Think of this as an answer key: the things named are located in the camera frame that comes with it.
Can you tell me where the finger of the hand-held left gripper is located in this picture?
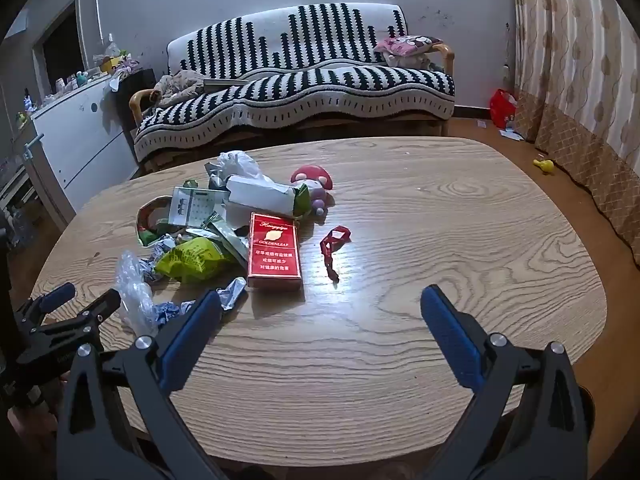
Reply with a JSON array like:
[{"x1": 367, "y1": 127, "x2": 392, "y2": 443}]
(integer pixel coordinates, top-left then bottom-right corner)
[
  {"x1": 14, "y1": 282, "x2": 77, "y2": 333},
  {"x1": 17, "y1": 289, "x2": 123, "y2": 363}
]

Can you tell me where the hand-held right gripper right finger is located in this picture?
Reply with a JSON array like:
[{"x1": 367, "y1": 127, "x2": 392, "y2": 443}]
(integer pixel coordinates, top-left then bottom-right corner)
[{"x1": 420, "y1": 284, "x2": 596, "y2": 480}]

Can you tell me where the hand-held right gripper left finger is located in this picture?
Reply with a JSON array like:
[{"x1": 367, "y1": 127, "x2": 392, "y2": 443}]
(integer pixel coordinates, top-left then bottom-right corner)
[{"x1": 57, "y1": 290, "x2": 223, "y2": 480}]

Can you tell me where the yellow-green snack bag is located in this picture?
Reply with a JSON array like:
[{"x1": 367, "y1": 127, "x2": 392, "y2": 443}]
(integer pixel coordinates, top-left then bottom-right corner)
[{"x1": 154, "y1": 237, "x2": 236, "y2": 283}]

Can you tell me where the green white printed box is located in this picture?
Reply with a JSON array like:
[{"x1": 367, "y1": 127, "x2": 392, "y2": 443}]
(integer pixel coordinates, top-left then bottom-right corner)
[{"x1": 167, "y1": 186, "x2": 228, "y2": 228}]

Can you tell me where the torn silver wrapper piece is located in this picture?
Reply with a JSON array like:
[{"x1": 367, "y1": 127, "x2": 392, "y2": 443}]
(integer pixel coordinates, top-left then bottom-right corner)
[{"x1": 226, "y1": 175, "x2": 312, "y2": 218}]

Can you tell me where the blue white crumpled wrapper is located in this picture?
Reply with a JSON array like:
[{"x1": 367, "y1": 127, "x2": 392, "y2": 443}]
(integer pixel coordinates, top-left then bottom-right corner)
[
  {"x1": 152, "y1": 300, "x2": 196, "y2": 321},
  {"x1": 140, "y1": 240, "x2": 176, "y2": 273}
]

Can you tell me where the clear plastic wrap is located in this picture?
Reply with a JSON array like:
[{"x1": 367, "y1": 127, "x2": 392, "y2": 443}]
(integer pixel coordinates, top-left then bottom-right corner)
[{"x1": 115, "y1": 252, "x2": 161, "y2": 338}]

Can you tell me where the silver foil wrapper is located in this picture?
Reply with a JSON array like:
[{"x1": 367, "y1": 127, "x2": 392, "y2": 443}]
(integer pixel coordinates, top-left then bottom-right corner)
[{"x1": 215, "y1": 277, "x2": 248, "y2": 311}]

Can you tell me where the round paper bowl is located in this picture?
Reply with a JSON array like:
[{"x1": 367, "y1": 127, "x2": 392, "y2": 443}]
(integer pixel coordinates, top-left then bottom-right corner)
[{"x1": 136, "y1": 195, "x2": 173, "y2": 247}]

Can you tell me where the green silver wrapper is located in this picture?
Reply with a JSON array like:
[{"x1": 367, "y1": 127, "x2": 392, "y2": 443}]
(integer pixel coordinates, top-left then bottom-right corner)
[{"x1": 202, "y1": 215, "x2": 251, "y2": 261}]

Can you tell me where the red cigarette box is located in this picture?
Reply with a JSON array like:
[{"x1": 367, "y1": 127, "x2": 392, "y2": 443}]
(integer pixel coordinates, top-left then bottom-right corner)
[{"x1": 246, "y1": 211, "x2": 304, "y2": 291}]

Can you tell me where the red ribbon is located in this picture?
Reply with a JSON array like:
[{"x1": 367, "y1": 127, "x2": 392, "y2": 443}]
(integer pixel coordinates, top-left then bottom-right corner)
[{"x1": 320, "y1": 226, "x2": 352, "y2": 283}]

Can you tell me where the white cabinet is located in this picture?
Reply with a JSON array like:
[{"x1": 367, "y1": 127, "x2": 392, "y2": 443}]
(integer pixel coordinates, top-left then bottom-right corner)
[{"x1": 30, "y1": 77, "x2": 143, "y2": 231}]

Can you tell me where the white plastic bag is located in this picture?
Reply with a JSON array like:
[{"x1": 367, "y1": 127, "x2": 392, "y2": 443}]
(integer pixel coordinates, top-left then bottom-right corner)
[{"x1": 204, "y1": 151, "x2": 263, "y2": 183}]

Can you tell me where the red mushroom toy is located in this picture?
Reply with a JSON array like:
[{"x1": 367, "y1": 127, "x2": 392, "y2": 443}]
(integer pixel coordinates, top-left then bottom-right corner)
[{"x1": 291, "y1": 164, "x2": 333, "y2": 217}]

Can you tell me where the striped sofa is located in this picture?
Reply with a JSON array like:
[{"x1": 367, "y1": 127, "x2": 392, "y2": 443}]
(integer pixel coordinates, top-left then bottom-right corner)
[{"x1": 129, "y1": 42, "x2": 456, "y2": 171}]

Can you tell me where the row of small toys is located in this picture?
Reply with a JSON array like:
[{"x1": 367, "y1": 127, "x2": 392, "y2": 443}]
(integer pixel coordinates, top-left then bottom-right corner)
[{"x1": 15, "y1": 55, "x2": 141, "y2": 126}]

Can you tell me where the pile of clothes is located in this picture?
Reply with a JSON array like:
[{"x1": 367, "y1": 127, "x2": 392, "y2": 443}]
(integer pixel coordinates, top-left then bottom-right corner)
[{"x1": 152, "y1": 71, "x2": 206, "y2": 108}]

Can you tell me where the red plastic bag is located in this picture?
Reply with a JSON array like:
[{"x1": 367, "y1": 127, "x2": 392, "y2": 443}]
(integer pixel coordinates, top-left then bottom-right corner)
[{"x1": 489, "y1": 88, "x2": 518, "y2": 130}]

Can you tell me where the black white striped sofa cover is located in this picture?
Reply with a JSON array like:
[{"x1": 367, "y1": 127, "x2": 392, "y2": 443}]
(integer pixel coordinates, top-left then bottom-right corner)
[{"x1": 132, "y1": 2, "x2": 457, "y2": 163}]

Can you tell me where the beige patterned curtain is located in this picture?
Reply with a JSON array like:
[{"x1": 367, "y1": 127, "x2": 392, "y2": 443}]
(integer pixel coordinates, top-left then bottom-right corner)
[{"x1": 507, "y1": 0, "x2": 640, "y2": 266}]

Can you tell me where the pink printed cushion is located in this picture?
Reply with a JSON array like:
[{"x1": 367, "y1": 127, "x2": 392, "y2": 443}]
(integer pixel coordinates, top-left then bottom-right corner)
[{"x1": 375, "y1": 35, "x2": 445, "y2": 56}]

